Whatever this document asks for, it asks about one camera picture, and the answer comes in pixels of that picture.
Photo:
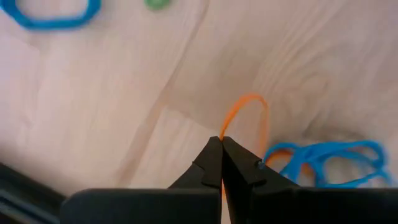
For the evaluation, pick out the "blue rubber band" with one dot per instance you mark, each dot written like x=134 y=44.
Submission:
x=311 y=152
x=385 y=174
x=46 y=24

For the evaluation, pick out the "orange rubber band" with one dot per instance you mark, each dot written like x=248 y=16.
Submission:
x=245 y=98

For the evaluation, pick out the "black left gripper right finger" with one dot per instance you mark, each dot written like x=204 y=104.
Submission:
x=280 y=205

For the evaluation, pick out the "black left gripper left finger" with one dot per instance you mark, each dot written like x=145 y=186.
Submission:
x=155 y=205

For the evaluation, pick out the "green rubber band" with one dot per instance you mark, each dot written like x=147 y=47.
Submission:
x=157 y=3

